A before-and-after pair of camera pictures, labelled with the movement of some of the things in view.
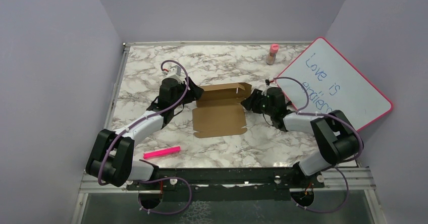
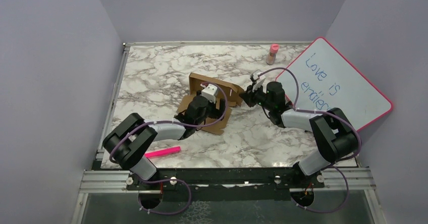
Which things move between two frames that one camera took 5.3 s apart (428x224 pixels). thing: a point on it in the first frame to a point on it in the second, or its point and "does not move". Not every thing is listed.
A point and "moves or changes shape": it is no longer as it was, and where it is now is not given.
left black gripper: x=195 y=93 to x=216 y=113
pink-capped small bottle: x=270 y=58 does not move
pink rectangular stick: x=161 y=152 does not move
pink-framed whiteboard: x=334 y=83 does not move
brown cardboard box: x=217 y=113 moves or changes shape
